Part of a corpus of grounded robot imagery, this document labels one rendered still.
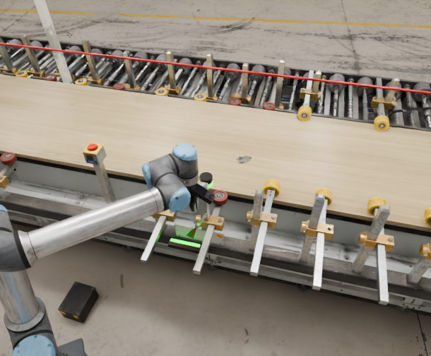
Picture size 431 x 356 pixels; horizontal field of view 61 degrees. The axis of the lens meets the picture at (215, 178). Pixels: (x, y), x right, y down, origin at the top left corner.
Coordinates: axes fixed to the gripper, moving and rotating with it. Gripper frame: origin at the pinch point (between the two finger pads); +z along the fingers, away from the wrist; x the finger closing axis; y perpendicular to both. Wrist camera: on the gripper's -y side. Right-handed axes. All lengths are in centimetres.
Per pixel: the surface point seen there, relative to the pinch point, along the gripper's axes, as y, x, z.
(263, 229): -30.5, -0.9, 5.1
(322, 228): -56, -7, 4
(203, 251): -5.8, 10.0, 15.0
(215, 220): -6.4, -7.8, 14.0
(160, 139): 40, -56, 11
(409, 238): -100, -28, 25
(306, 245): -51, -6, 17
